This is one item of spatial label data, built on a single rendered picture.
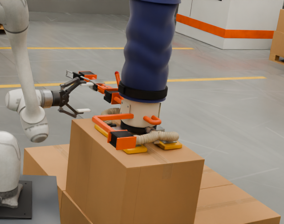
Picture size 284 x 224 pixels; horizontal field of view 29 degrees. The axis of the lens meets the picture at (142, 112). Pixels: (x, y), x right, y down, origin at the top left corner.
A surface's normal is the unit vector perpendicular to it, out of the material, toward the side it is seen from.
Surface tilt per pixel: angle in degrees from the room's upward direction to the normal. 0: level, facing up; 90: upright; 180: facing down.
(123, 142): 90
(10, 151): 74
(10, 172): 92
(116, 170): 90
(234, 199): 0
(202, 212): 0
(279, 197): 0
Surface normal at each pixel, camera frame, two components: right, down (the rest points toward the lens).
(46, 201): 0.12, -0.95
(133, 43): -0.59, -0.18
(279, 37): -0.87, 0.05
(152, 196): 0.48, 0.33
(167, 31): 0.66, 0.08
